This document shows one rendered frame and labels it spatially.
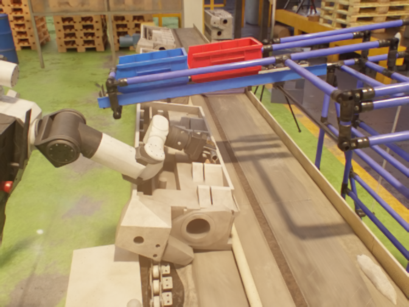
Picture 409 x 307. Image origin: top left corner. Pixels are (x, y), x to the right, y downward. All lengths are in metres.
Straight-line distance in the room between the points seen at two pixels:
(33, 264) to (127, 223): 1.53
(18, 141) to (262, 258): 0.86
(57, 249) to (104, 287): 1.51
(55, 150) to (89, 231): 1.74
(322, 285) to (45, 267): 1.77
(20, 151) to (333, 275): 1.02
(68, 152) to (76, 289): 0.42
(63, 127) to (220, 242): 0.65
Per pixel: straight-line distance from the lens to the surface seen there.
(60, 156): 1.12
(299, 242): 1.47
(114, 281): 1.25
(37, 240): 2.86
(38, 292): 2.48
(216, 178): 1.47
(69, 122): 1.14
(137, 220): 1.20
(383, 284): 1.37
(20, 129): 1.13
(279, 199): 1.69
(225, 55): 1.58
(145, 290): 1.25
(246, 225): 1.52
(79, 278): 1.29
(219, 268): 1.33
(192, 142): 1.51
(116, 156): 1.17
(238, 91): 2.99
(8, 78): 1.16
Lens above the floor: 1.66
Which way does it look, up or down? 26 degrees down
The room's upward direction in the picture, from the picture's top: 1 degrees counter-clockwise
